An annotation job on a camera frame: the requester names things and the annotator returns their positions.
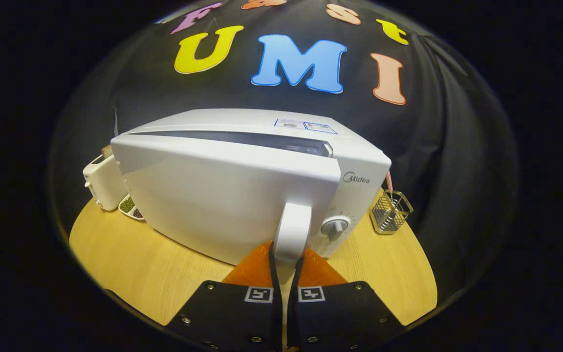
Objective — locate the toast slice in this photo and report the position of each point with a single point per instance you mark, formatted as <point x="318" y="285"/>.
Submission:
<point x="107" y="151"/>

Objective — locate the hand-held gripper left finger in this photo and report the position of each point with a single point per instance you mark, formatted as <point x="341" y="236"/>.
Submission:
<point x="278" y="318"/>

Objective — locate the pink striped straw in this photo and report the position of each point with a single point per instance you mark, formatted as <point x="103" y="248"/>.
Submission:
<point x="389" y="181"/>

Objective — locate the white divided dish with beans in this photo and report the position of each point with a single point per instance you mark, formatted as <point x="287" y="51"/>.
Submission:
<point x="127" y="204"/>

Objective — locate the cream toaster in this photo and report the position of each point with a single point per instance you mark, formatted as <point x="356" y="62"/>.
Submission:
<point x="105" y="183"/>

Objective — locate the white microwave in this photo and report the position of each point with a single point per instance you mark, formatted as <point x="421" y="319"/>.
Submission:
<point x="223" y="195"/>

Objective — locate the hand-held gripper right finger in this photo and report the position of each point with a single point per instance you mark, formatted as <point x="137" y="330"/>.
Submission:
<point x="291" y="318"/>

